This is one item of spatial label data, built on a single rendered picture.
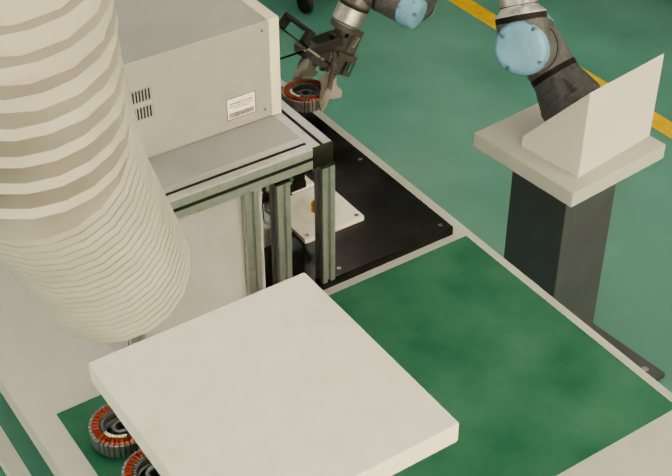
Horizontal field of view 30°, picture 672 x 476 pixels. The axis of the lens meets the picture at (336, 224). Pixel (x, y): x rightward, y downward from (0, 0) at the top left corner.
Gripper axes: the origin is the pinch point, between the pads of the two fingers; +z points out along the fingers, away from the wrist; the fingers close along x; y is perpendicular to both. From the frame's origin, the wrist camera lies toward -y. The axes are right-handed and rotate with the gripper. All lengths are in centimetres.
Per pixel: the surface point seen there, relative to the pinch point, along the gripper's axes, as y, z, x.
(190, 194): -66, 5, -57
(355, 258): -16, 15, -52
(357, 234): -11.7, 12.7, -46.1
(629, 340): 108, 31, -47
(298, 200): -16.3, 13.9, -30.3
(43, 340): -69, 49, -37
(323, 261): -27, 15, -56
